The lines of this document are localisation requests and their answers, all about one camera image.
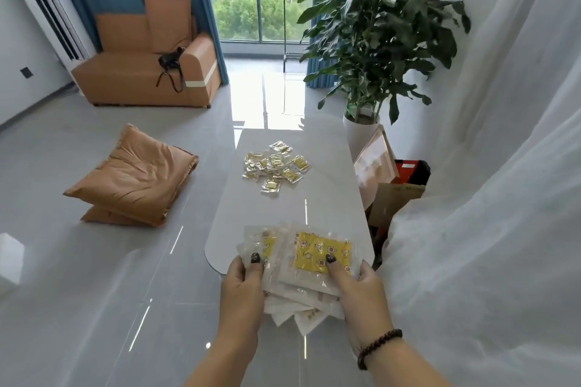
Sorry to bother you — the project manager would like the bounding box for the orange low back cushion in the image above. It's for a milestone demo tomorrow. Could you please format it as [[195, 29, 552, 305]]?
[[95, 13, 151, 54]]

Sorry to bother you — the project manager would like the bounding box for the wooden picture frame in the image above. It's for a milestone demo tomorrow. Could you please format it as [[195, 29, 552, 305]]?
[[353, 124, 400, 210]]

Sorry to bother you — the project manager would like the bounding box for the orange square sofa pillow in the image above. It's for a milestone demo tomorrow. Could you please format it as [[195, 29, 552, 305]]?
[[143, 0, 193, 55]]

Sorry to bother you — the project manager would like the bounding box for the person's left forearm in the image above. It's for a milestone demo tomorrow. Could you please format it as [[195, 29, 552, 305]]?
[[183, 332, 263, 387]]

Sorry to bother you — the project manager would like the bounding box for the orange sofa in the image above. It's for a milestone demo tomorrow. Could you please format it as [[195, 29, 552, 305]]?
[[71, 12, 223, 109]]

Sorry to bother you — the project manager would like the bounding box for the black bag with strap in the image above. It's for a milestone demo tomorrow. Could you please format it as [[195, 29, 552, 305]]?
[[156, 46, 187, 94]]

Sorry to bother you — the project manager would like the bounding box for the dark bead bracelet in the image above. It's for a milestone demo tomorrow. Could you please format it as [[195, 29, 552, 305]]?
[[356, 329, 404, 372]]

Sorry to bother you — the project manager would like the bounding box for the person's right hand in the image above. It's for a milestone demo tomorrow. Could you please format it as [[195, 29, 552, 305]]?
[[324, 255, 395, 350]]

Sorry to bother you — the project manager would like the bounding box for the white sheer dust cover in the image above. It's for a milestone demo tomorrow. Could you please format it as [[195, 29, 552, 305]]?
[[376, 0, 581, 387]]

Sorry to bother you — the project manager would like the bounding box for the red and black box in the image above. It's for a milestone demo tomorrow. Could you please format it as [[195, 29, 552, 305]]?
[[392, 158, 431, 186]]

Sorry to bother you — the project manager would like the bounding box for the person's left hand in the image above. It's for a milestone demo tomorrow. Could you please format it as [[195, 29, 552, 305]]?
[[217, 253, 267, 339]]

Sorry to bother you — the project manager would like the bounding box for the thin metal stand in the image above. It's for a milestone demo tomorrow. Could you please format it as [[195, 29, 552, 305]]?
[[277, 0, 309, 74]]

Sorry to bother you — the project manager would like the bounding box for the white foam block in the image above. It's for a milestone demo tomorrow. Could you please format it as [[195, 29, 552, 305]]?
[[0, 232, 26, 297]]

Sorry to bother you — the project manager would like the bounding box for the brown cardboard box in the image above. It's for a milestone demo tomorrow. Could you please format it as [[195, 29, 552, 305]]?
[[366, 182, 427, 231]]

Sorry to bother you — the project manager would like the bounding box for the large green leafy plant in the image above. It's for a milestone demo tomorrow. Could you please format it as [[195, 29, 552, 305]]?
[[297, 0, 471, 125]]

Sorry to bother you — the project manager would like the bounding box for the white plant pot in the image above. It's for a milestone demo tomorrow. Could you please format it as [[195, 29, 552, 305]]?
[[341, 112, 387, 163]]

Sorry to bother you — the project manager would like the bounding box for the orange floor cushion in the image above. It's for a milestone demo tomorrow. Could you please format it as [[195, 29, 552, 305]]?
[[62, 123, 200, 228], [80, 205, 151, 228]]

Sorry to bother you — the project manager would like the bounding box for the white standing air conditioner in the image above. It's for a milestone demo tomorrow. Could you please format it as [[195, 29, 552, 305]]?
[[0, 0, 99, 70]]

